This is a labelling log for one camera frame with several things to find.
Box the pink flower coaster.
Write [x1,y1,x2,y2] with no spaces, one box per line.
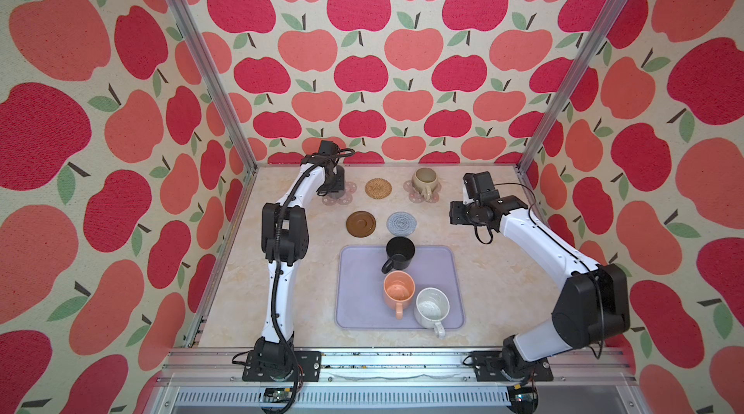
[322,181,358,206]
[403,181,442,204]

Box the woven rattan round coaster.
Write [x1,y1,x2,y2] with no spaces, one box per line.
[364,178,393,200]

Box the brown round coaster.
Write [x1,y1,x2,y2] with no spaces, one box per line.
[346,210,377,238]

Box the beige mug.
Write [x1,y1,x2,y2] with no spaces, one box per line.
[412,167,439,202]

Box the grey round knitted coaster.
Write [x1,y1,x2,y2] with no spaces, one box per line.
[387,212,418,237]

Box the white mug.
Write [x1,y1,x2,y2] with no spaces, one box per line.
[415,287,451,340]

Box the grey mug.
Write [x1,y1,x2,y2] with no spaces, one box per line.
[333,165,345,193]

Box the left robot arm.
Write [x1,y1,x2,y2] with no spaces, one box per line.
[255,156,344,380]

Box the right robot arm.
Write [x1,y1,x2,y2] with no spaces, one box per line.
[449,196,631,380]

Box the black mug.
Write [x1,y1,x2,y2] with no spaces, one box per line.
[381,237,416,274]

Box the orange mug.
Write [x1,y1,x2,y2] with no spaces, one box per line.
[383,271,416,320]

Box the lavender silicone tray mat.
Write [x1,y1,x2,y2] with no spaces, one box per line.
[335,245,465,331]

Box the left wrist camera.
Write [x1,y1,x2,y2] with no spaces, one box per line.
[316,140,341,164]

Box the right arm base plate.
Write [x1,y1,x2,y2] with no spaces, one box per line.
[462,350,554,384]

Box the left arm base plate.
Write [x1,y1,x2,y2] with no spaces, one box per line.
[241,350,322,383]

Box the front aluminium rail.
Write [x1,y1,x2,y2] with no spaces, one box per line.
[142,347,651,413]

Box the left aluminium frame post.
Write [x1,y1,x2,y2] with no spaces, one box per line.
[166,0,258,176]

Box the aluminium frame post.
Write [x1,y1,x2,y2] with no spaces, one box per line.
[515,0,629,176]
[166,0,258,176]

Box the right aluminium frame post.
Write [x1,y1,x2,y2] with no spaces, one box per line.
[515,0,629,176]

